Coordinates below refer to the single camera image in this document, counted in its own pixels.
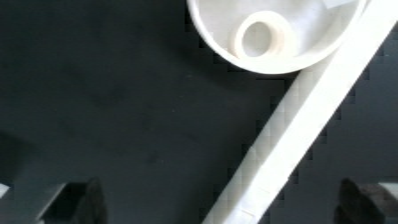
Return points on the white round stool seat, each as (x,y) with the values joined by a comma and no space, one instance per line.
(275,35)

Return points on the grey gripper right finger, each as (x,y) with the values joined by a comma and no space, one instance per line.
(367,203)

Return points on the white front fence bar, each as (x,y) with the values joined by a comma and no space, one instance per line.
(300,118)

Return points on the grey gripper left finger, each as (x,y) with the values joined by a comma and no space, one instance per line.
(63,204)

